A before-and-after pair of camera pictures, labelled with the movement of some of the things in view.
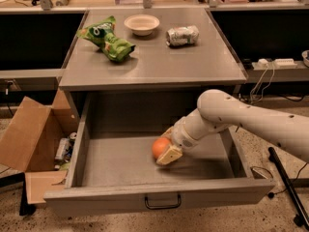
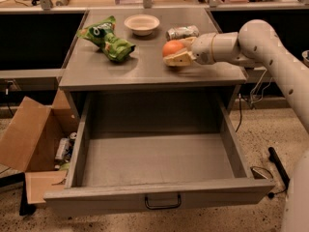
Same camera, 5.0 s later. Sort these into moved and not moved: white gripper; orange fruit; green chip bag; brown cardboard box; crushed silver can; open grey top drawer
Moved: orange fruit; white gripper
Not moved: green chip bag; open grey top drawer; brown cardboard box; crushed silver can
